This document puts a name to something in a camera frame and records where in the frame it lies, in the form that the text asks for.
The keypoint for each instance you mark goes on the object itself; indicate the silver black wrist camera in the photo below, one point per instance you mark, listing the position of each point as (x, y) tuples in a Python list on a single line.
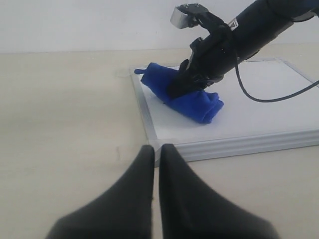
[(185, 15)]

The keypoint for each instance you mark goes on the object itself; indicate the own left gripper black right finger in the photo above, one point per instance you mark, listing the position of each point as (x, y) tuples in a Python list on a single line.
[(190, 209)]

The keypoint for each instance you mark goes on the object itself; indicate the white board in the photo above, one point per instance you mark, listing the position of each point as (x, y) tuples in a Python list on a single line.
[(241, 127)]

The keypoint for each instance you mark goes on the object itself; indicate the blue cloth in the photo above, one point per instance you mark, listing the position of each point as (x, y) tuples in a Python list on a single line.
[(199, 106)]

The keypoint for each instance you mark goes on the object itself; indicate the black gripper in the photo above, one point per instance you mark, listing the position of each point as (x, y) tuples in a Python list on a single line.
[(210, 59)]

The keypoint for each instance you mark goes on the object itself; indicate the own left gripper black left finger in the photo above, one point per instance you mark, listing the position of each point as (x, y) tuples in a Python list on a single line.
[(124, 211)]

